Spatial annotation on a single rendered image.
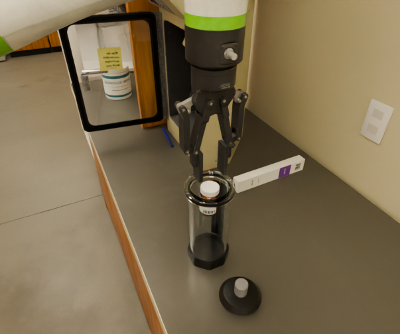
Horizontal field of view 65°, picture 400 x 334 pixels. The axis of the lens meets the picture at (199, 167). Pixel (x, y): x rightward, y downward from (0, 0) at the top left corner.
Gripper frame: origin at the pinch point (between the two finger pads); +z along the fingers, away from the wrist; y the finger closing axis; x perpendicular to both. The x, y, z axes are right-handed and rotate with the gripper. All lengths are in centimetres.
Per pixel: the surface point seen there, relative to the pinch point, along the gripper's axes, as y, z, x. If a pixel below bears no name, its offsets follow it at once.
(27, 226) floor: -67, 124, 135
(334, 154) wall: 56, 24, 15
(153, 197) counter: -5.8, 28.6, 25.6
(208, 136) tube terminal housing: 15.4, 15.3, 30.9
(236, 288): -0.9, 22.2, -15.1
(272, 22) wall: 56, -9, 59
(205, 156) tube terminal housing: 14.6, 22.7, 30.8
